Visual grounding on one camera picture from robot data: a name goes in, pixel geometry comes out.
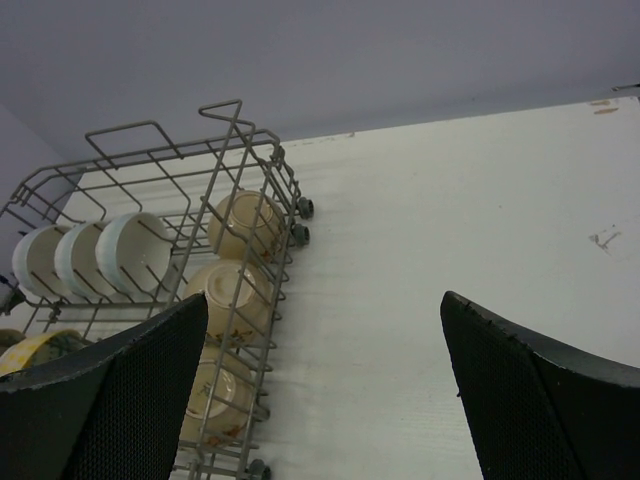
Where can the yellow green patterned bowl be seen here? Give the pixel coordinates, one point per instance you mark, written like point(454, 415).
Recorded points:
point(40, 349)

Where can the beige bowl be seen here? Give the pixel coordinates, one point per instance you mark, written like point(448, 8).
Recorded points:
point(239, 300)
point(220, 399)
point(247, 216)

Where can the cream floral patterned bowl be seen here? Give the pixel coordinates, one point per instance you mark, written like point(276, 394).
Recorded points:
point(9, 338)

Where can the beige bowl near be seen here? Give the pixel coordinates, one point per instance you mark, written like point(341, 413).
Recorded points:
point(220, 399)

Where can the white blue bowl middle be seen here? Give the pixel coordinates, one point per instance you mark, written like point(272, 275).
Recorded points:
point(76, 263)

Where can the white blue bowl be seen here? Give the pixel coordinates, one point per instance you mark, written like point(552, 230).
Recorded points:
point(33, 262)
point(76, 263)
point(133, 252)

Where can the beige bowl far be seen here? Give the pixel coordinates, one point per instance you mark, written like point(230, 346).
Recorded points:
point(247, 216)

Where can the white blue bowl right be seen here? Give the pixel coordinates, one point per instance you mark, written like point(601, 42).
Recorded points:
point(133, 252)

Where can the beige bowl middle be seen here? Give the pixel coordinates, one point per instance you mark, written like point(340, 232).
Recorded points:
point(239, 300)

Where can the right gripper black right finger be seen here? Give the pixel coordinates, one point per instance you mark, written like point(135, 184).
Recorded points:
point(538, 408)

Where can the grey wire dish rack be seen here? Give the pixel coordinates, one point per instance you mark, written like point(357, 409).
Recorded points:
point(181, 183)

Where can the white blue bowl left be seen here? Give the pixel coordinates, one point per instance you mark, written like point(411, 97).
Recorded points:
point(33, 262)

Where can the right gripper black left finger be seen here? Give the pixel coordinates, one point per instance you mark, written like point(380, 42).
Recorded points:
point(112, 410)

